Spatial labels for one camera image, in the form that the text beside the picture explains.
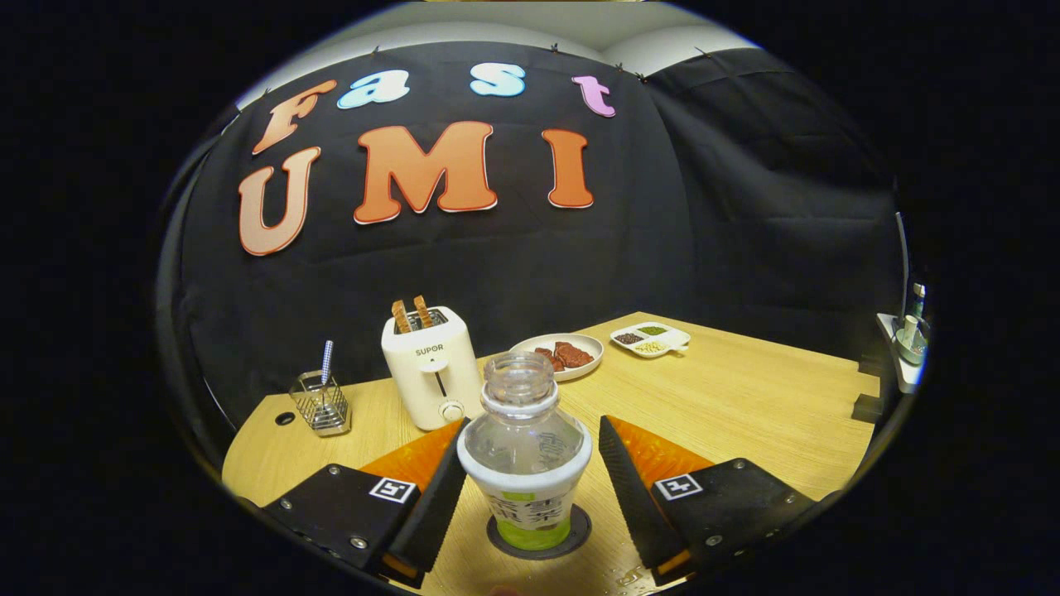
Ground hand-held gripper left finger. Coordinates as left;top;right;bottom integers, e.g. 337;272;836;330
263;416;471;589

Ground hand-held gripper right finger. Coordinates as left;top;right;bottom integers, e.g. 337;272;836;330
598;414;821;587

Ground dark round coaster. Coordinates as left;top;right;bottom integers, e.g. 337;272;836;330
486;503;592;560

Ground clear juice bottle green label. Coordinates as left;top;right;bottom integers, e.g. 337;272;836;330
457;351;594;552

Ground white toaster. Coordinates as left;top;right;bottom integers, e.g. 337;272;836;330
381;306;484;432

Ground wooden table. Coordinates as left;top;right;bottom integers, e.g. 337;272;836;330
221;311;881;596

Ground red meat pieces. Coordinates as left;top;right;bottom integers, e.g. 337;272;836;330
534;341;595;373

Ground white divided dish with beans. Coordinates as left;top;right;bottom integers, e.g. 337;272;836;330
609;321;691;358

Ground round white plate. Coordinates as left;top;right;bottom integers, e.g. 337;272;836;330
509;333;605;382

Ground black backdrop cloth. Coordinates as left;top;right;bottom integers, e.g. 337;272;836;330
157;41;908;464

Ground wire utensil holder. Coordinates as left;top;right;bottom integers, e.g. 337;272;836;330
290;370;352;438

